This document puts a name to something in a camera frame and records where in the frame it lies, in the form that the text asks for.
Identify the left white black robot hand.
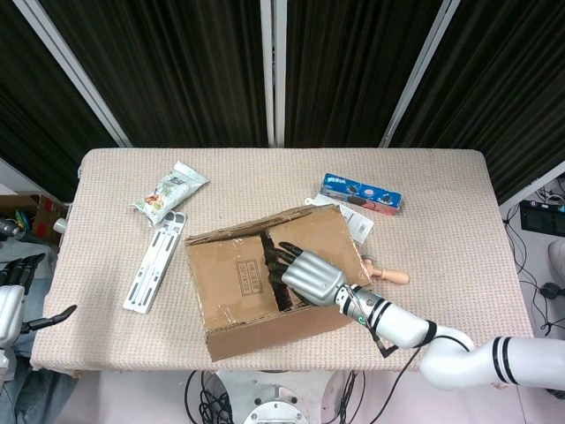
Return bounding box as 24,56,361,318
0,253,79,349

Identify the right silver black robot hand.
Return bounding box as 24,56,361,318
267,240,350,307

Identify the brown cardboard shipping box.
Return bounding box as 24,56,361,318
183,202,374,363

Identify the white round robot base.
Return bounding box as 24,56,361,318
211,369,341,424

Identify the blue cookie box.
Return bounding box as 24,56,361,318
320,172,403,217

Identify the brown cardboard floor box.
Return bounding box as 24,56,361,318
0,193,68,246

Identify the white blister card package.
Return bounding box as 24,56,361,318
304,192,375,244

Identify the beige woven tablecloth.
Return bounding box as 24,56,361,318
29,148,542,390

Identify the white folding laptop stand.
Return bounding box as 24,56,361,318
122,210,188,315

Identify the green white snack bag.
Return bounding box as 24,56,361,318
129,160,210,228

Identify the black electronic device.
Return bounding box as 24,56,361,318
519,199,565,231

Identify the beige wooden handle tool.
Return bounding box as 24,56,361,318
360,258,411,285

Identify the black hanging cable bundle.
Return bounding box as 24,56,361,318
334,370,368,424

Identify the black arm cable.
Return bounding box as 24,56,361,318
348,286,473,424

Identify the black coiled cable bundle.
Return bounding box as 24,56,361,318
184,369,233,424

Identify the white partition frame post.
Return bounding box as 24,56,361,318
260,0,287,148
12,0,132,148
378,0,463,148

